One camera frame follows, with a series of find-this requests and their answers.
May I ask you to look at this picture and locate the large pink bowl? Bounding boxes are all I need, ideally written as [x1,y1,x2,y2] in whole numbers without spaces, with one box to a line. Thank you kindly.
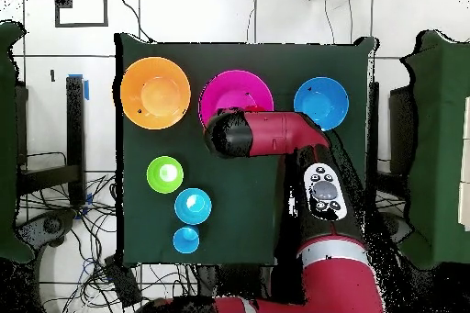
[197,69,275,129]

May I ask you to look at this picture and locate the dark green tablecloth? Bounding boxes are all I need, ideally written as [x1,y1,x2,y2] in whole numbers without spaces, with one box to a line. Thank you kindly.
[114,31,379,268]

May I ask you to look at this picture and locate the small blue bowl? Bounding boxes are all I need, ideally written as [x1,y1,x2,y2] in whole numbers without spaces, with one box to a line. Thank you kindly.
[173,187,213,226]

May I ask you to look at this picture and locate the small green bowl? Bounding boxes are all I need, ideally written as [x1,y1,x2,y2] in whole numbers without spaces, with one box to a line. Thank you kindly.
[146,155,185,195]

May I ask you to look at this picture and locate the blue cup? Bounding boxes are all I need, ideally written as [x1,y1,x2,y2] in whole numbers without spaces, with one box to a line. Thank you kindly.
[172,225,201,255]

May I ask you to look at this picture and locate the large blue bowl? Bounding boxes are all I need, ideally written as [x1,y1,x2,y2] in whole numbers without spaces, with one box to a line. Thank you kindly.
[293,76,350,133]

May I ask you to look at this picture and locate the large orange bowl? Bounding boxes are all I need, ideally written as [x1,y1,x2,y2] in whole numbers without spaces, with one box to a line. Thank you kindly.
[119,56,192,131]

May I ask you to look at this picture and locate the blue tape strip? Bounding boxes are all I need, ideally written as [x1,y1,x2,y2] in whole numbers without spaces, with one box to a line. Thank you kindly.
[67,73,90,101]

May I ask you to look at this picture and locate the black power strip box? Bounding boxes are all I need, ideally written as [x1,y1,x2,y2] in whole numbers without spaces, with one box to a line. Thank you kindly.
[103,253,143,308]

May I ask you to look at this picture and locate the green cloth covered side table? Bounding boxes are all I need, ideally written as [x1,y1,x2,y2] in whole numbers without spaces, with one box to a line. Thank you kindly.
[0,20,36,264]
[397,29,470,270]

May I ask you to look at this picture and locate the white box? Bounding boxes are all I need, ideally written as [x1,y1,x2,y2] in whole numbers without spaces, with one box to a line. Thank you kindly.
[457,95,470,231]

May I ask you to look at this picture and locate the black metal post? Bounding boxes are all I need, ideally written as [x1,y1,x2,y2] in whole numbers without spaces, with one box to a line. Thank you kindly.
[64,74,87,207]
[367,81,381,182]

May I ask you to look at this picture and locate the tangled black floor cables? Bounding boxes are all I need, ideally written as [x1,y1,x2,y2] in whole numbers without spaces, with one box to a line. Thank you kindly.
[16,173,199,313]

